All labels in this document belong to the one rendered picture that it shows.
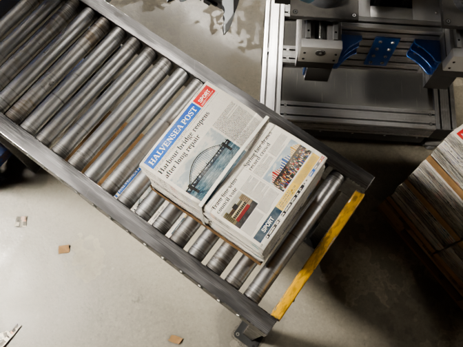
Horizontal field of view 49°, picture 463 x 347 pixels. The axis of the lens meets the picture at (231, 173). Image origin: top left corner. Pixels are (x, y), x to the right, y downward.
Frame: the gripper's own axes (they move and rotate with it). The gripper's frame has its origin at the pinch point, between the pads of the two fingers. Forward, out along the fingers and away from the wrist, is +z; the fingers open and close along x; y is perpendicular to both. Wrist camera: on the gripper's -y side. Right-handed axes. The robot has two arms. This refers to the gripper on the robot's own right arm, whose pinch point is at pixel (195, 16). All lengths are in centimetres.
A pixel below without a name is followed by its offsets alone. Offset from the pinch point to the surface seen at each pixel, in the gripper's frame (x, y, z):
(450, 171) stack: -83, 46, -25
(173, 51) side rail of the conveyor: 12.4, 45.8, -11.4
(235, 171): -25.4, 17.4, 21.2
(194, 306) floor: -37, 120, 50
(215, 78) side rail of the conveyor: -4.1, 43.5, -9.8
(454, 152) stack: -79, 37, -26
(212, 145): -17.1, 18.4, 18.0
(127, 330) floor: -18, 122, 72
